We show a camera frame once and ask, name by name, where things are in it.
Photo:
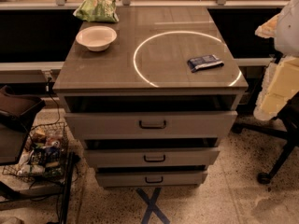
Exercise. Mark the grey drawer cabinet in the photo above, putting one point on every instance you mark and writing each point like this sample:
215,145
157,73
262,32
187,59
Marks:
145,70

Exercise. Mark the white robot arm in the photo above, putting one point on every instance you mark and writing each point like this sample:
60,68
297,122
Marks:
287,34

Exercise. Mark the white bowl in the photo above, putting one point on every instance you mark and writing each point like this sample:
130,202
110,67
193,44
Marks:
96,38

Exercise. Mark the blue rxbar blueberry bar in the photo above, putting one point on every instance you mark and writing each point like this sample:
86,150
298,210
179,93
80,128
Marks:
204,62

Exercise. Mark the middle drawer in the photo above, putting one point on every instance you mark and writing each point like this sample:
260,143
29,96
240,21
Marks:
154,157

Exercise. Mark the top drawer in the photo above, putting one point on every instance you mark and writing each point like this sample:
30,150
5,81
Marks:
150,125

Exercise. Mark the wire basket with snacks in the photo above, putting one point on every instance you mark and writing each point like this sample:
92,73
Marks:
44,155

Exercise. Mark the blue tape cross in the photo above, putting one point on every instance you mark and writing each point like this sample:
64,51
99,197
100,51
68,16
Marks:
152,207

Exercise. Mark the green jalapeno chip bag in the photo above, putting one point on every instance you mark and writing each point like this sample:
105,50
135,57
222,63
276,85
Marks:
97,11

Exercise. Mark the bottom drawer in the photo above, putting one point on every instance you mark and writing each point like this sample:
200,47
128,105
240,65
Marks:
151,179

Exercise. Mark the dark chair on left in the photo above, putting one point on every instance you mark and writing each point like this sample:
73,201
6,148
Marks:
17,115

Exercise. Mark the drawer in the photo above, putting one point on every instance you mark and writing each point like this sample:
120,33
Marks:
150,125
151,179
154,157

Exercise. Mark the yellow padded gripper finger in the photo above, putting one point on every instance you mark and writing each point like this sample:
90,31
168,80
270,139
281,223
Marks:
280,84
268,29

